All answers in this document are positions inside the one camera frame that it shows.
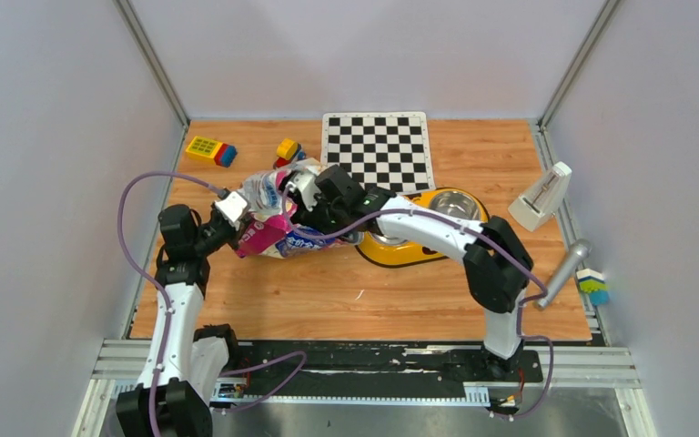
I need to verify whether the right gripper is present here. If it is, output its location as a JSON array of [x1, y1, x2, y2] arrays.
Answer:
[[299, 190, 350, 242]]

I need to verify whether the pink pet food bag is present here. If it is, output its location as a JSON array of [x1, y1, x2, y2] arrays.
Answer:
[[235, 158, 364, 259]]

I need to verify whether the yellow double pet bowl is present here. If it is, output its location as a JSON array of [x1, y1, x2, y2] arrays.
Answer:
[[357, 188, 489, 268]]

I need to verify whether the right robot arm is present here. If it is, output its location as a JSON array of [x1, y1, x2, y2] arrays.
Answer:
[[286, 166, 533, 381]]

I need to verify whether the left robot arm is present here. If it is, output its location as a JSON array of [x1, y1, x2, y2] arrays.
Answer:
[[116, 197, 249, 436]]

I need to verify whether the black white chessboard mat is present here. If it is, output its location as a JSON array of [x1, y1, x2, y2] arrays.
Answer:
[[320, 111, 436, 195]]

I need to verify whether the toy block car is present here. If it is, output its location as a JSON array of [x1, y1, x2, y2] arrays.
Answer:
[[273, 138, 307, 168]]

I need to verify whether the silver microphone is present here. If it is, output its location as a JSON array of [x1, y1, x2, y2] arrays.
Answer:
[[535, 239, 593, 310]]

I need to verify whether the green blue block toy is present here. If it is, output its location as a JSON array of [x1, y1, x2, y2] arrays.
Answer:
[[575, 269, 610, 306]]

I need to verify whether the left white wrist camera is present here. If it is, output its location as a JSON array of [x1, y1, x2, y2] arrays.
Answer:
[[213, 190, 250, 230]]

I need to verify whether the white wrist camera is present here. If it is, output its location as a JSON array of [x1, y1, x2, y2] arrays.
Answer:
[[213, 190, 250, 230], [286, 169, 320, 211]]

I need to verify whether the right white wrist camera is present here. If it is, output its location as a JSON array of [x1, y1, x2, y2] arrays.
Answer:
[[286, 169, 320, 211]]

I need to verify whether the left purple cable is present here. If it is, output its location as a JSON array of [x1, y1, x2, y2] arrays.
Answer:
[[116, 171, 309, 437]]

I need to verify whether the purple cable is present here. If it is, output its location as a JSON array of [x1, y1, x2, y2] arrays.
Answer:
[[116, 171, 309, 437], [279, 187, 557, 422]]

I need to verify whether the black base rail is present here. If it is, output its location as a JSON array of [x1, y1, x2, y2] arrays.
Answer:
[[93, 337, 640, 408]]

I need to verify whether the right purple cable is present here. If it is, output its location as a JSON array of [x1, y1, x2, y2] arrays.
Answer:
[[279, 187, 557, 422]]

